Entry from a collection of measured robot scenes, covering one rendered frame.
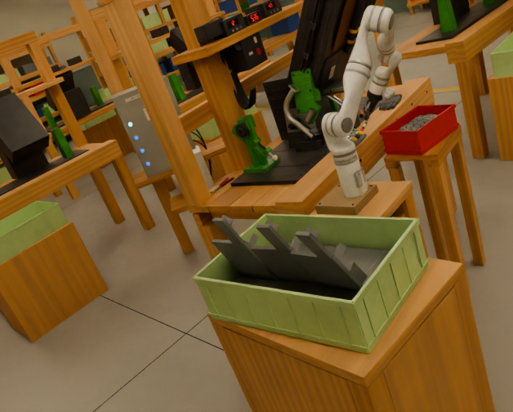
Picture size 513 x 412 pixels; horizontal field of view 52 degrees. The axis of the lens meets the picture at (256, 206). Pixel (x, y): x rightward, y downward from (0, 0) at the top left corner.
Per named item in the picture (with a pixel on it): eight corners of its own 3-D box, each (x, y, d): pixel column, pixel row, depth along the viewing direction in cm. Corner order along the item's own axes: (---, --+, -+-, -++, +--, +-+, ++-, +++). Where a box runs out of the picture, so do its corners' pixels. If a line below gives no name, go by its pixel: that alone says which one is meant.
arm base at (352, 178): (370, 186, 207) (359, 146, 200) (361, 197, 200) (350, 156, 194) (349, 187, 212) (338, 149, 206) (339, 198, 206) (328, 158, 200)
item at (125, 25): (341, 94, 351) (298, -60, 314) (200, 206, 252) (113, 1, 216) (330, 96, 356) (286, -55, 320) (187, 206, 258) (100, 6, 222)
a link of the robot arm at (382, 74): (394, 83, 233) (377, 74, 236) (407, 51, 223) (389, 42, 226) (386, 88, 229) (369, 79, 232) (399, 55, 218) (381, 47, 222)
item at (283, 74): (334, 116, 304) (317, 59, 292) (308, 137, 284) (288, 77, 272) (308, 119, 316) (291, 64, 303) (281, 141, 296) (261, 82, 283)
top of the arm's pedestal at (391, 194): (413, 189, 209) (412, 180, 207) (377, 232, 188) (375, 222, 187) (345, 190, 230) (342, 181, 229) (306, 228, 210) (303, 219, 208)
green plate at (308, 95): (324, 109, 267) (318, 67, 263) (315, 111, 261) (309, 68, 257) (306, 112, 274) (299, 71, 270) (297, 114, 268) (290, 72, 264)
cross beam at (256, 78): (310, 56, 339) (306, 42, 335) (176, 141, 253) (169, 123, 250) (304, 58, 342) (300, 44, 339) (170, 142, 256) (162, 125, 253)
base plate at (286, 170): (395, 95, 307) (394, 91, 307) (300, 184, 235) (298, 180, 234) (334, 104, 335) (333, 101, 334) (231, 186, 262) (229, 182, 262)
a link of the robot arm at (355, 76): (359, 61, 189) (341, 63, 197) (335, 132, 188) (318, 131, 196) (376, 73, 194) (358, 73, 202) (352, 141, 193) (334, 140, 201)
